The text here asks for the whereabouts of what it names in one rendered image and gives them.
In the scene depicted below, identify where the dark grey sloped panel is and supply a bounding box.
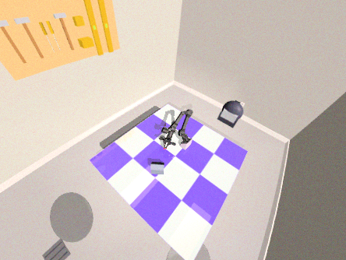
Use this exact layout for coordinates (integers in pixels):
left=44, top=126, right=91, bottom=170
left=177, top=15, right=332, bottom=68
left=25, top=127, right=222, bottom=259
left=150, top=163, right=164, bottom=174

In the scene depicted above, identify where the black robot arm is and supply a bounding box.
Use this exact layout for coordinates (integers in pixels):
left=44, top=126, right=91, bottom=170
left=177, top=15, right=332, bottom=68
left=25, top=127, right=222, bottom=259
left=161, top=109, right=193, bottom=142

